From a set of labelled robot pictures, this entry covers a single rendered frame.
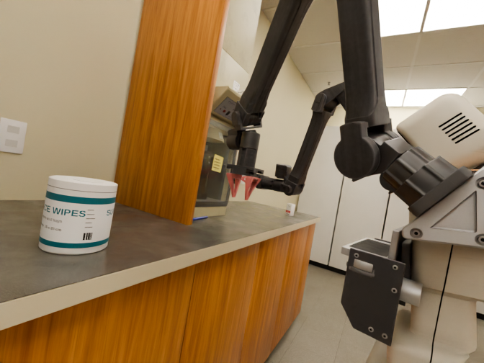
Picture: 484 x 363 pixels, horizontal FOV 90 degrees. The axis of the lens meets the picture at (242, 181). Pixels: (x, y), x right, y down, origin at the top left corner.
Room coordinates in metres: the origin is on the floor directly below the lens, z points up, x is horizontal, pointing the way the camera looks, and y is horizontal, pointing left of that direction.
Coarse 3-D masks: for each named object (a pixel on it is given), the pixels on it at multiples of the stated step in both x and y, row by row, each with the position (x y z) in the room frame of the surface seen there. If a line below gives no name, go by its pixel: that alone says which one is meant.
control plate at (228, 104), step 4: (224, 100) 1.03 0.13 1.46; (228, 100) 1.04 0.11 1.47; (232, 100) 1.05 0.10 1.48; (220, 104) 1.04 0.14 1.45; (224, 104) 1.05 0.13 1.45; (228, 104) 1.06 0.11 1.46; (232, 104) 1.08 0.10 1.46; (216, 108) 1.04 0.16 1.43; (224, 108) 1.07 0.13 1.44; (228, 108) 1.09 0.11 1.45; (232, 108) 1.10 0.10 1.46; (220, 112) 1.08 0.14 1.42; (224, 112) 1.10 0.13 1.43; (232, 112) 1.12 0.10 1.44; (224, 116) 1.12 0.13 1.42; (228, 116) 1.13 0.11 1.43
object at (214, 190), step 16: (208, 128) 1.07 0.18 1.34; (224, 128) 1.17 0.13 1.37; (208, 144) 1.09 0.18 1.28; (224, 144) 1.19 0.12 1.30; (208, 160) 1.10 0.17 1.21; (224, 160) 1.21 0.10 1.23; (208, 176) 1.12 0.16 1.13; (224, 176) 1.23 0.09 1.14; (208, 192) 1.14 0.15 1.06; (224, 192) 1.25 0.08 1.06
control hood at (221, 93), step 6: (216, 90) 1.01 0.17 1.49; (222, 90) 0.99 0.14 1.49; (228, 90) 0.99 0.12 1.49; (234, 90) 1.02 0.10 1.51; (216, 96) 1.00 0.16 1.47; (222, 96) 1.00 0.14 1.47; (228, 96) 1.02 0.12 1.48; (234, 96) 1.04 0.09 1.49; (240, 96) 1.06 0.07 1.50; (216, 102) 1.01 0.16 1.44; (216, 114) 1.08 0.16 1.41; (228, 120) 1.16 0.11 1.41; (246, 126) 1.29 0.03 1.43
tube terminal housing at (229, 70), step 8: (224, 56) 1.11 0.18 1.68; (224, 64) 1.12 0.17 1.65; (232, 64) 1.17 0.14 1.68; (224, 72) 1.13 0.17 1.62; (232, 72) 1.18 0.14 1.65; (240, 72) 1.24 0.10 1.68; (224, 80) 1.13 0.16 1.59; (232, 80) 1.19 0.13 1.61; (240, 80) 1.25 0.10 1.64; (232, 88) 1.20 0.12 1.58; (240, 88) 1.26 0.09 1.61; (216, 120) 1.13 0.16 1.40; (232, 128) 1.25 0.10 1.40; (200, 208) 1.12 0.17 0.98; (208, 208) 1.18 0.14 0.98; (216, 208) 1.23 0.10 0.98; (224, 208) 1.30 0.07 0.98; (200, 216) 1.13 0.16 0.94; (208, 216) 1.19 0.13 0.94
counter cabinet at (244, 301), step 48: (288, 240) 1.47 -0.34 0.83; (144, 288) 0.55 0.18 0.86; (192, 288) 0.71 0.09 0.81; (240, 288) 0.99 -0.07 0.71; (288, 288) 1.64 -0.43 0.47; (0, 336) 0.34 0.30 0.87; (48, 336) 0.39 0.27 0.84; (96, 336) 0.47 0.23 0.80; (144, 336) 0.58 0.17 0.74; (192, 336) 0.75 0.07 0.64; (240, 336) 1.06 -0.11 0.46
